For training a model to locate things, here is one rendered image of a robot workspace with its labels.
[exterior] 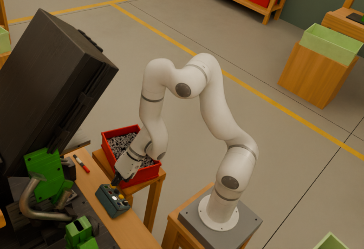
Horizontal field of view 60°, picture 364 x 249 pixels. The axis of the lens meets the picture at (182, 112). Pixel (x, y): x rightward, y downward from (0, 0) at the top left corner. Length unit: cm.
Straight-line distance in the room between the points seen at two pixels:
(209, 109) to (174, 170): 177
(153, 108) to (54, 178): 45
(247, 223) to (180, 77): 82
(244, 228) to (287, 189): 158
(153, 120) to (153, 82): 19
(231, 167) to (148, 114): 38
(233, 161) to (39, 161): 69
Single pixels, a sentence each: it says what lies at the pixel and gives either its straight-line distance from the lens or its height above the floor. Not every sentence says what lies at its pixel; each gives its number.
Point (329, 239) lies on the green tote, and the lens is 168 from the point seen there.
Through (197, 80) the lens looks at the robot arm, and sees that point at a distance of 100.
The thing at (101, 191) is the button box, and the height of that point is 94.
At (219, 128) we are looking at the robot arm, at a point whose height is 143.
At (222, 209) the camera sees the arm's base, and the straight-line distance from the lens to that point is 141.
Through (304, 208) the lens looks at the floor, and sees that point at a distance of 302.
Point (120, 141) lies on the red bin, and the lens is 177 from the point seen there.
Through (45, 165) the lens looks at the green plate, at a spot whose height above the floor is 121.
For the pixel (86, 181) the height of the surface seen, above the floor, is 90.
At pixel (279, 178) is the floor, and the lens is 312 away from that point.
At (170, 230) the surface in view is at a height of 75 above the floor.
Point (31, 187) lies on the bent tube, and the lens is 123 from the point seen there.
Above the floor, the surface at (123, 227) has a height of 90.
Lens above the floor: 215
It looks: 39 degrees down
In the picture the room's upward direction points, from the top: 13 degrees clockwise
